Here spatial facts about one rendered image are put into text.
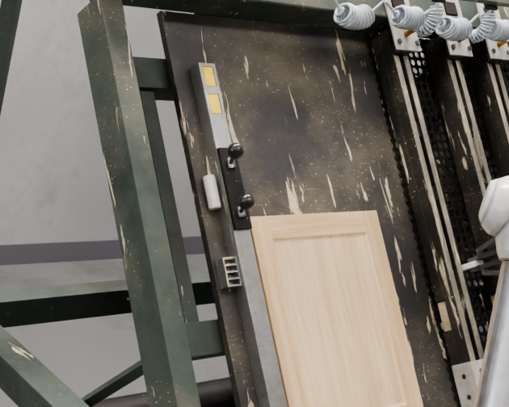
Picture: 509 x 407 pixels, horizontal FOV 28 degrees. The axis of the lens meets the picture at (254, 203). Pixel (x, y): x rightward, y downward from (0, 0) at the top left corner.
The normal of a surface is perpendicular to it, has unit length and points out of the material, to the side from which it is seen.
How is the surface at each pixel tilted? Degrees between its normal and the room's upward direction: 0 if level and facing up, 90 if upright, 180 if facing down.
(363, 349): 56
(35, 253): 90
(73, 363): 0
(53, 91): 90
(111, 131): 90
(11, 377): 90
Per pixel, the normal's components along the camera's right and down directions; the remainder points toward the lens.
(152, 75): 0.60, -0.29
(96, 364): 0.17, -0.95
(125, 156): -0.77, 0.03
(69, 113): 0.58, 0.30
